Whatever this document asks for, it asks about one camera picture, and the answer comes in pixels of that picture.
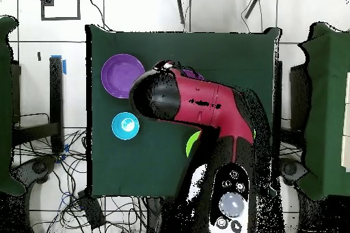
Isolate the dark green tablecloth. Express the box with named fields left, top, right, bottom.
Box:
left=85, top=23, right=282, bottom=200

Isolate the black stand with blue tape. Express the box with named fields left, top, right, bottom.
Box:
left=12, top=54, right=68, bottom=154

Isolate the large green bowl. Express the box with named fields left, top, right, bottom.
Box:
left=185, top=131, right=202, bottom=159

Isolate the blue bowl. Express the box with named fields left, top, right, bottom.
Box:
left=111, top=111, right=141, bottom=141

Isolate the purple bowl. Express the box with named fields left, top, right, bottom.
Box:
left=100, top=53, right=146, bottom=99
left=181, top=68, right=205, bottom=81

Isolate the green covered side table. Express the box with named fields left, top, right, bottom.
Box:
left=0, top=15, right=27, bottom=197
left=296, top=21, right=350, bottom=202

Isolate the black floor stand base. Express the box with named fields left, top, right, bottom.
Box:
left=10, top=154, right=58, bottom=186
left=280, top=156, right=308, bottom=186

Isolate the black power box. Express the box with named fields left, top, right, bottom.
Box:
left=77, top=189, right=107, bottom=230

